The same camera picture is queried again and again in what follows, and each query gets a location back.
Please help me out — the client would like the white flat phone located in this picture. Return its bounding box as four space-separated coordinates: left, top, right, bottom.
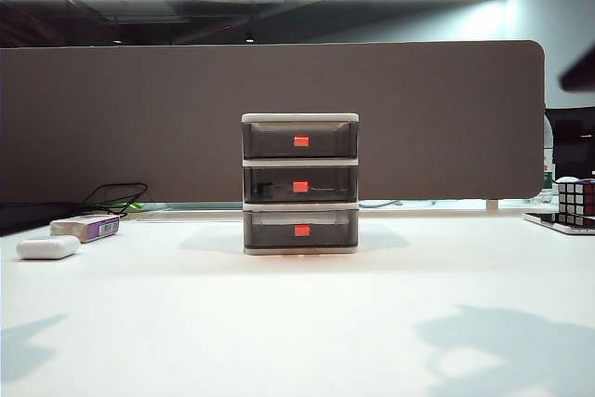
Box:
522 210 595 235

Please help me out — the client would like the black rubiks cube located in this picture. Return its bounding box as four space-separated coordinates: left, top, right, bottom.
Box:
557 177 595 226

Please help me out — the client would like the three-drawer translucent grey organizer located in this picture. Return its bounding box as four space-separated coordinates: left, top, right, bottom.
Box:
240 112 363 258

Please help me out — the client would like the purple white tissue pack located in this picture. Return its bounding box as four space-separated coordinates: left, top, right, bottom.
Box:
49 213 121 244

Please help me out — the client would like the white earbuds case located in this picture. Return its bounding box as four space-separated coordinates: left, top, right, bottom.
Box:
16 234 81 261

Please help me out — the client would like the brown desk partition panel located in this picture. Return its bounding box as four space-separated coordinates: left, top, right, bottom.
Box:
0 39 546 202

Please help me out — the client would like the black desk cable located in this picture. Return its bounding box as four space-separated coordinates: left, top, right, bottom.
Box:
86 181 149 219

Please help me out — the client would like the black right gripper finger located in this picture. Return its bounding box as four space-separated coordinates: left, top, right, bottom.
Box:
559 46 595 92

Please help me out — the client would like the black laptop bag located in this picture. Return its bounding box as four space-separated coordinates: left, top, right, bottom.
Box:
0 201 92 236

